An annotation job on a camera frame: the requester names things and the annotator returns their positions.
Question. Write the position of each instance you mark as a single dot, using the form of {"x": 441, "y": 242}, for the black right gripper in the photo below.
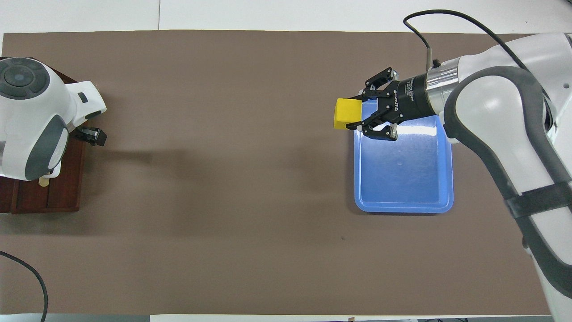
{"x": 409, "y": 100}

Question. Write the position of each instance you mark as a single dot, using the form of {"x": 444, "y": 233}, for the yellow cube block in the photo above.
{"x": 346, "y": 114}

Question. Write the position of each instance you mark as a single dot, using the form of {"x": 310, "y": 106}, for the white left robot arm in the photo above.
{"x": 27, "y": 125}

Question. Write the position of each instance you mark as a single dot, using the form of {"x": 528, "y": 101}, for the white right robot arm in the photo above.
{"x": 491, "y": 103}

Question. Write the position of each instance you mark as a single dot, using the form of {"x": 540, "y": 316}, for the blue plastic tray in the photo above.
{"x": 402, "y": 179}

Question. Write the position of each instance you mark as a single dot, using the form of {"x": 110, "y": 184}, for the dark wooden cabinet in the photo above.
{"x": 9, "y": 197}

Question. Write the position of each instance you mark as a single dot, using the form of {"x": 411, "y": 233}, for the brown paper table mat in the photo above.
{"x": 223, "y": 201}

